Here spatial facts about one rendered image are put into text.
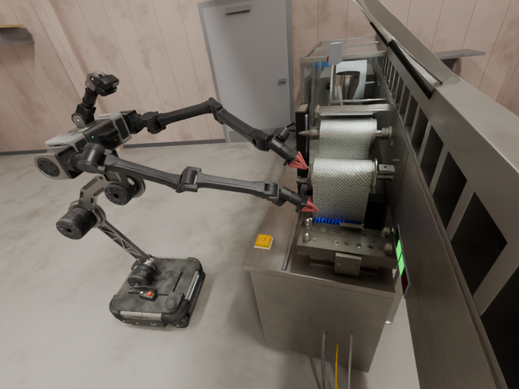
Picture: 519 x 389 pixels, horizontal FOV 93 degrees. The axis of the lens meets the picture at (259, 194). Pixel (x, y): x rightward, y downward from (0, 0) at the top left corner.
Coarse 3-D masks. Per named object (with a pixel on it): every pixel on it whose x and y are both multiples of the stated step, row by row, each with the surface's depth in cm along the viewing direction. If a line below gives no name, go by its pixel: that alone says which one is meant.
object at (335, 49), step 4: (332, 44) 127; (336, 44) 126; (340, 44) 127; (332, 48) 128; (336, 48) 127; (340, 48) 129; (332, 52) 129; (336, 52) 128; (340, 52) 130; (328, 56) 131; (332, 56) 130; (336, 56) 129; (340, 56) 131; (328, 60) 132; (332, 60) 131; (336, 60) 130; (340, 60) 133; (328, 64) 133; (332, 64) 132; (336, 64) 131
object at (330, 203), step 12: (324, 192) 111; (336, 192) 109; (348, 192) 108; (360, 192) 106; (324, 204) 115; (336, 204) 113; (348, 204) 111; (360, 204) 109; (324, 216) 119; (336, 216) 117; (348, 216) 115; (360, 216) 113
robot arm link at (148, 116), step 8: (200, 104) 140; (208, 104) 138; (152, 112) 139; (168, 112) 141; (176, 112) 139; (184, 112) 139; (192, 112) 139; (200, 112) 140; (208, 112) 141; (144, 120) 136; (152, 120) 137; (160, 120) 139; (168, 120) 140; (176, 120) 141; (160, 128) 143
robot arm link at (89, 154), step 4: (80, 148) 98; (84, 148) 98; (88, 148) 98; (84, 152) 97; (88, 152) 97; (92, 152) 98; (96, 152) 99; (80, 156) 97; (84, 156) 97; (88, 156) 97; (92, 156) 97; (96, 156) 98; (100, 156) 100; (76, 160) 97; (88, 160) 96; (92, 160) 97; (96, 160) 98; (100, 160) 100; (100, 164) 101
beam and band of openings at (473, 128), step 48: (384, 48) 172; (432, 96) 64; (480, 96) 54; (432, 144) 67; (480, 144) 40; (432, 192) 59; (480, 192) 38; (480, 240) 46; (480, 288) 37; (480, 336) 35
